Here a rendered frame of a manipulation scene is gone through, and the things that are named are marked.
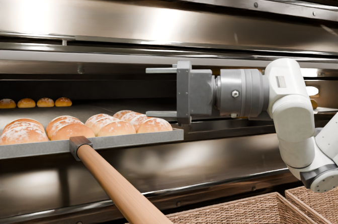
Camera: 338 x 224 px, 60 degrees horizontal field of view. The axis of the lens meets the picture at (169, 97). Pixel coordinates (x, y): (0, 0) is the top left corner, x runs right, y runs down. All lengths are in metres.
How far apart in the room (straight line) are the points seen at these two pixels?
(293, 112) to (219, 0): 0.77
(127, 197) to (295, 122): 0.33
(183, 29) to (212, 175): 0.57
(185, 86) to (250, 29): 0.80
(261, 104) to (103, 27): 0.62
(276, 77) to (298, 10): 0.97
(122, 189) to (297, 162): 0.44
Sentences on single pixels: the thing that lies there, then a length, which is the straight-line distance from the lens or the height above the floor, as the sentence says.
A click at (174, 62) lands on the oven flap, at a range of 0.91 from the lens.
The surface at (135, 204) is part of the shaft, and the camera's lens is 0.32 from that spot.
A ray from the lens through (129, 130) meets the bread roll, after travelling 0.74.
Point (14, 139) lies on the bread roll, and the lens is 0.69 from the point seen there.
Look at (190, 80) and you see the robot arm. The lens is 0.53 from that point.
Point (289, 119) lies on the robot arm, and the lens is 0.54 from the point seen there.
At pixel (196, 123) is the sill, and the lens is 1.13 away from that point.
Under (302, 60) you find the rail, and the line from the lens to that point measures 1.27.
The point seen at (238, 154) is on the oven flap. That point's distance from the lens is 1.28.
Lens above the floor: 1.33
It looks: 3 degrees down
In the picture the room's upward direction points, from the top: straight up
